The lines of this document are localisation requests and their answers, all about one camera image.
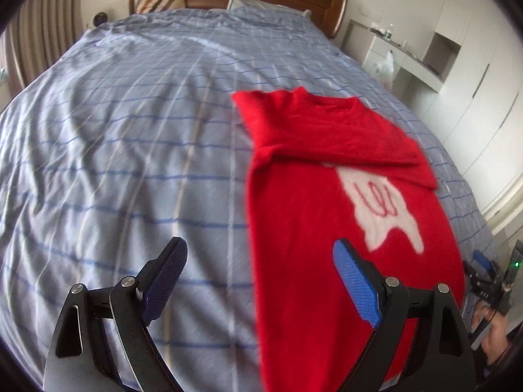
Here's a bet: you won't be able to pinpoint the grey bed pillow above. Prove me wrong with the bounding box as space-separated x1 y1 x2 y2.
227 0 311 19

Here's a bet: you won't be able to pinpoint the items on desk top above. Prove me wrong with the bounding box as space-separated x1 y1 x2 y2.
370 22 395 40

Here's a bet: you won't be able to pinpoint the white desk with drawers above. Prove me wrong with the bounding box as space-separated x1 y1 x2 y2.
341 20 443 97

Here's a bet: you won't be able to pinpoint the white wardrobe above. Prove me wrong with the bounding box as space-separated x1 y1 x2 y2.
412 0 522 211

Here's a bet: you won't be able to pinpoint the blue plaid duvet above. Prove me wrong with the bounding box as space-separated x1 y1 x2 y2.
1 8 495 391

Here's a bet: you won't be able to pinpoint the small round bedside device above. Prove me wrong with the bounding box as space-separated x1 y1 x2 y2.
92 12 109 27

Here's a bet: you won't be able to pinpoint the person right hand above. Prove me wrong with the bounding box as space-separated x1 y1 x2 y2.
472 302 509 366

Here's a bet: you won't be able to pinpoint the beige curtain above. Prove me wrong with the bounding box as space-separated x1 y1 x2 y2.
1 0 83 97

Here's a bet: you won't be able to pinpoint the white plastic bag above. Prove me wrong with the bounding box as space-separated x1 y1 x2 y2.
370 51 395 91

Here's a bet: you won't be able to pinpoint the red knit sweater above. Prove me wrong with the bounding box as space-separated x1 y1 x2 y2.
232 88 465 391

